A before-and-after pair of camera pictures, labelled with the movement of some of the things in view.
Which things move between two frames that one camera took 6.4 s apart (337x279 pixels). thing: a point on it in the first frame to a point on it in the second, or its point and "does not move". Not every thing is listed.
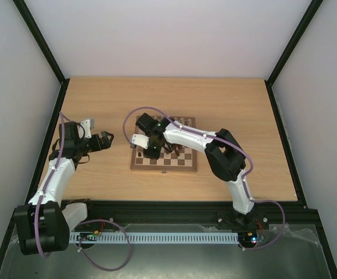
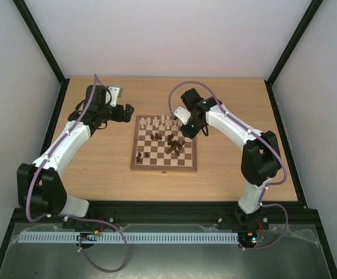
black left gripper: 106,145 to 119,116
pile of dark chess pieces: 175,147 does not move
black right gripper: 152,151 to 189,131
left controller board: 89,236 does not move
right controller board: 248,237 does not move
